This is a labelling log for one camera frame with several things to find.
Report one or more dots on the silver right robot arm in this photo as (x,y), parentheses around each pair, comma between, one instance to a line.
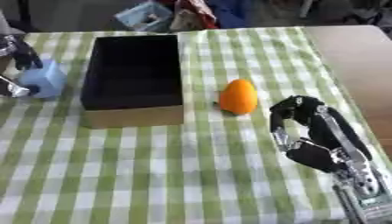
(365,192)

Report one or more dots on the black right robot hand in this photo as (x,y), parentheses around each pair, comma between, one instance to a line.
(316,116)

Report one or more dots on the red patterned bag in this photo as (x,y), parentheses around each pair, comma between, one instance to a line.
(193,14)

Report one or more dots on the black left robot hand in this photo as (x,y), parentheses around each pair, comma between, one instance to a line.
(23,58)

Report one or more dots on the orange toy fruit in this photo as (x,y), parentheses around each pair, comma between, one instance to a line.
(238,96)

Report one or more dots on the cardboard box black inside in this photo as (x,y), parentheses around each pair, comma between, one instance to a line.
(132,78)

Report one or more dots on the light blue bag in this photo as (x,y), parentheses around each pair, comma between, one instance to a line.
(145,17)

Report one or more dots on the light blue block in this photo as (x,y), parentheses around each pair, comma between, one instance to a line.
(45,79)

